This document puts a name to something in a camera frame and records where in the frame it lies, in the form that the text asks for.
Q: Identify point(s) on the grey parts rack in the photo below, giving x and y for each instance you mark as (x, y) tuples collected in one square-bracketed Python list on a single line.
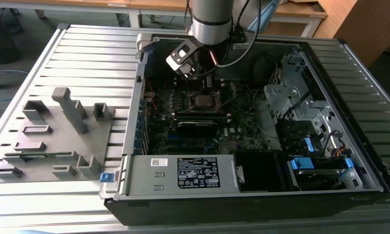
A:
[(62, 146)]

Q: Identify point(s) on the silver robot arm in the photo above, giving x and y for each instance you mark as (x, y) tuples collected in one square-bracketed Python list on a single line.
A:
[(211, 24)]

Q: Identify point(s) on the black open PC case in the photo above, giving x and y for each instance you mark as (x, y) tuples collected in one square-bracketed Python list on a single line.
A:
[(215, 212)]

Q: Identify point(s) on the green RAM stick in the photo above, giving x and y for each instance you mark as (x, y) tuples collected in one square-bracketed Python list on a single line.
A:
[(37, 154)]

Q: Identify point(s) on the silver CPU plate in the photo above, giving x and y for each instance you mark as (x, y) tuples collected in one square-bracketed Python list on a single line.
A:
[(204, 100)]

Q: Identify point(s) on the pale blue object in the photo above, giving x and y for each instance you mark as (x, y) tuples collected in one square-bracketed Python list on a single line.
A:
[(33, 232)]

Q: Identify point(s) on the black graphics card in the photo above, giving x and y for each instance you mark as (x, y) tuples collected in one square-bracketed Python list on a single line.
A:
[(196, 130)]

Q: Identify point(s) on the silver metal drive cage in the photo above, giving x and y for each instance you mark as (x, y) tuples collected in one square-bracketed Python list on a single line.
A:
[(280, 97)]

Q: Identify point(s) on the blue case latch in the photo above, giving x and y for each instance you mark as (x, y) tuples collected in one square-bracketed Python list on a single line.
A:
[(106, 177)]

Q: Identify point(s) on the grey power supply unit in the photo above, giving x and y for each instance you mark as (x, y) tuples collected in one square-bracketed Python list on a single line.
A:
[(143, 175)]

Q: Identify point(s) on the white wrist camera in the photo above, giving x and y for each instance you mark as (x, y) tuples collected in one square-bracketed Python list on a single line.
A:
[(179, 58)]

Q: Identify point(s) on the CPU socket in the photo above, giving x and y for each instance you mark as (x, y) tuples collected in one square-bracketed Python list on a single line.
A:
[(192, 103)]

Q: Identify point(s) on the green motherboard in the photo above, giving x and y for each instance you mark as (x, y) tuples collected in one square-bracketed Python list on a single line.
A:
[(244, 122)]

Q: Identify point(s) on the black waste bin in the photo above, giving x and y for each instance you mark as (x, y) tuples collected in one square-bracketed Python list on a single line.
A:
[(5, 53)]

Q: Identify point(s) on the wooden cabinet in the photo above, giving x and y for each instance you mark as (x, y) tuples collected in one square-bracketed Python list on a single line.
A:
[(371, 24)]

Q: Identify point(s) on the wooden desk white legs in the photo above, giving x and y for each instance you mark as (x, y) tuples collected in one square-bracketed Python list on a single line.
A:
[(68, 2), (156, 5)]

